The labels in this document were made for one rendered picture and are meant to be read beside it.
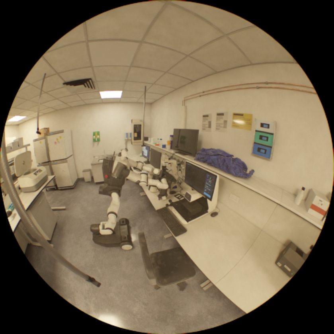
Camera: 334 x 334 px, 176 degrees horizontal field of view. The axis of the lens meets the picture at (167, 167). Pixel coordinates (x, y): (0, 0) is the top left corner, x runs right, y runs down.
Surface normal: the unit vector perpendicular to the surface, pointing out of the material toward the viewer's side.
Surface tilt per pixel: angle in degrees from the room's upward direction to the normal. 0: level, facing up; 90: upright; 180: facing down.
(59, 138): 90
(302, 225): 90
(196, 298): 0
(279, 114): 90
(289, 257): 45
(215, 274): 0
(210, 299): 0
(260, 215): 90
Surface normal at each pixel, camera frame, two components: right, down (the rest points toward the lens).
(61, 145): 0.46, 0.31
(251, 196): -0.89, 0.12
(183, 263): 0.04, -0.94
